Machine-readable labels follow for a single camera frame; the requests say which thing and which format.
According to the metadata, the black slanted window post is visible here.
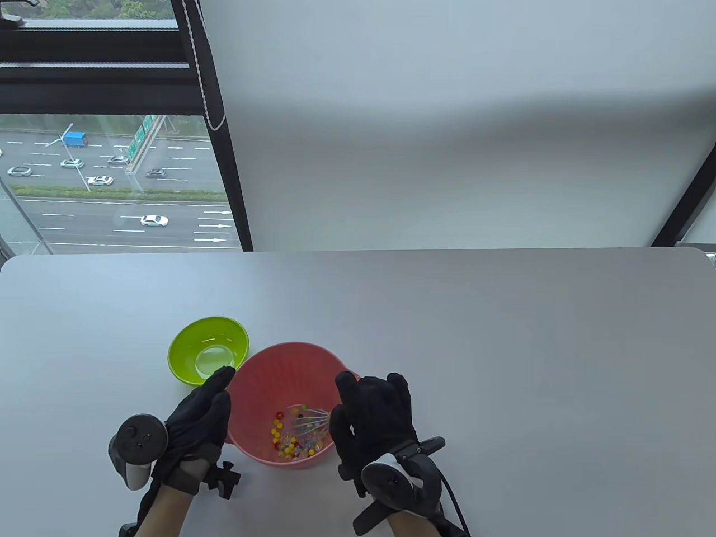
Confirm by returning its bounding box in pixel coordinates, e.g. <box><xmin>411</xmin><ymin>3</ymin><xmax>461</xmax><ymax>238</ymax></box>
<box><xmin>652</xmin><ymin>168</ymin><xmax>716</xmax><ymax>247</ymax></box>

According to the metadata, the person's left hand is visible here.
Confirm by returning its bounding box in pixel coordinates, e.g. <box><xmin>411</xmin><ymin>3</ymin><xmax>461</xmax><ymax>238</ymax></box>
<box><xmin>151</xmin><ymin>366</ymin><xmax>237</xmax><ymax>496</ymax></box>

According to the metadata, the pile of colourful plastic decorations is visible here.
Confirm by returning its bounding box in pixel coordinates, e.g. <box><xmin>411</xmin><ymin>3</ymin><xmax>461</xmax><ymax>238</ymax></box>
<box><xmin>271</xmin><ymin>404</ymin><xmax>326</xmax><ymax>460</ymax></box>

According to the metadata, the black and white controller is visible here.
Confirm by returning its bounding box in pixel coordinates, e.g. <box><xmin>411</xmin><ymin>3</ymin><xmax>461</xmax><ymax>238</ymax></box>
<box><xmin>108</xmin><ymin>414</ymin><xmax>169</xmax><ymax>491</ymax></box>
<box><xmin>352</xmin><ymin>436</ymin><xmax>446</xmax><ymax>535</ymax></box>

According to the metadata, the black window frame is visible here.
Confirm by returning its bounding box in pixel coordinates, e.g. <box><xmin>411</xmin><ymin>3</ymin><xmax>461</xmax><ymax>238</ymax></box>
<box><xmin>0</xmin><ymin>0</ymin><xmax>255</xmax><ymax>255</ymax></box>

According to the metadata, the person's right hand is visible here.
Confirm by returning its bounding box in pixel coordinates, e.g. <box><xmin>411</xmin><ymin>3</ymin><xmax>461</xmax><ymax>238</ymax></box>
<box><xmin>329</xmin><ymin>372</ymin><xmax>420</xmax><ymax>498</ymax></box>

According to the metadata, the person's right forearm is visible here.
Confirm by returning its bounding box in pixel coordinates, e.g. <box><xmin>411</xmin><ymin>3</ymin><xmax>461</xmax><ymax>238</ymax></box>
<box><xmin>386</xmin><ymin>512</ymin><xmax>442</xmax><ymax>537</ymax></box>

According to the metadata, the wire whisk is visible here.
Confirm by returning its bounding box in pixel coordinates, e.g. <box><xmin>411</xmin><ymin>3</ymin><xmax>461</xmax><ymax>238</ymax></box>
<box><xmin>285</xmin><ymin>404</ymin><xmax>333</xmax><ymax>435</ymax></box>

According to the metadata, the person's left forearm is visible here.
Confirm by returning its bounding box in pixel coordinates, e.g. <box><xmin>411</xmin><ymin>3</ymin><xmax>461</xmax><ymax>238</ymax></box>
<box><xmin>134</xmin><ymin>484</ymin><xmax>194</xmax><ymax>537</ymax></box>

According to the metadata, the pink plastic salad bowl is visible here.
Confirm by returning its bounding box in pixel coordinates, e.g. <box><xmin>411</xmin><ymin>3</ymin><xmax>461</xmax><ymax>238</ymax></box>
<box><xmin>224</xmin><ymin>342</ymin><xmax>361</xmax><ymax>468</ymax></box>

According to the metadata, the black and white right controller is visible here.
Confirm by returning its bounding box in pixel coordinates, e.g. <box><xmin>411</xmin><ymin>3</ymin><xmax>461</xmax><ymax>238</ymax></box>
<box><xmin>352</xmin><ymin>436</ymin><xmax>446</xmax><ymax>535</ymax></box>

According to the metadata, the white roller blind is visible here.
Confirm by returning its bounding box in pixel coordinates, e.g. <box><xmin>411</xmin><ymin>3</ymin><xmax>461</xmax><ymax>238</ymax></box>
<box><xmin>193</xmin><ymin>0</ymin><xmax>716</xmax><ymax>252</ymax></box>

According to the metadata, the black cable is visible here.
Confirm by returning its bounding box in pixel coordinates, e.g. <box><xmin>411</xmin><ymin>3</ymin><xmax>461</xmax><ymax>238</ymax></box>
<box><xmin>434</xmin><ymin>464</ymin><xmax>470</xmax><ymax>537</ymax></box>

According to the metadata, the small green plastic bowl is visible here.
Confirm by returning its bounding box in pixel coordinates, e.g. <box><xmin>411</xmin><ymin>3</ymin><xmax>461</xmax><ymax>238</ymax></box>
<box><xmin>168</xmin><ymin>317</ymin><xmax>249</xmax><ymax>387</ymax></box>

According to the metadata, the white bead blind cord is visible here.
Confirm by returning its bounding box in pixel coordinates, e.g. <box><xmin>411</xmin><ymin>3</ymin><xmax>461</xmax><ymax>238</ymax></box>
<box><xmin>182</xmin><ymin>0</ymin><xmax>228</xmax><ymax>132</ymax></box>

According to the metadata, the black glove sensor clamp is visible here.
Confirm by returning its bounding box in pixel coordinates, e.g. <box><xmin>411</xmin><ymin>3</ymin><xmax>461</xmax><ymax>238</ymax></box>
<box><xmin>204</xmin><ymin>461</ymin><xmax>242</xmax><ymax>500</ymax></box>

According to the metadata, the black and white left controller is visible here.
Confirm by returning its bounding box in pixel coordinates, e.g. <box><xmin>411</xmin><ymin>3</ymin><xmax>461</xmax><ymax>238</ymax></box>
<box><xmin>108</xmin><ymin>414</ymin><xmax>169</xmax><ymax>491</ymax></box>

